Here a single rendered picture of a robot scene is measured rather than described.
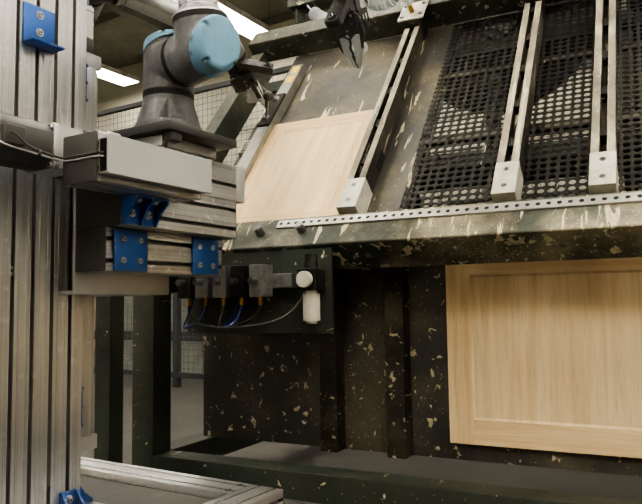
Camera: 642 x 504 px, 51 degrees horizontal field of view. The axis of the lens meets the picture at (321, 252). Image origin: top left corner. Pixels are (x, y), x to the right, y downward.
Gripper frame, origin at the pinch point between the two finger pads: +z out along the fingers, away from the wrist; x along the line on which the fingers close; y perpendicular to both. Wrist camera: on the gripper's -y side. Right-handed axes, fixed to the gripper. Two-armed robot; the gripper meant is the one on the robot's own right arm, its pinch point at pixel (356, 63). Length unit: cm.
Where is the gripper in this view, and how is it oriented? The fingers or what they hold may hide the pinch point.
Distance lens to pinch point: 192.5
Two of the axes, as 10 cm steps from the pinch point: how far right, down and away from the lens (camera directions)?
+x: -8.5, 0.5, 5.3
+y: 4.6, -4.1, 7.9
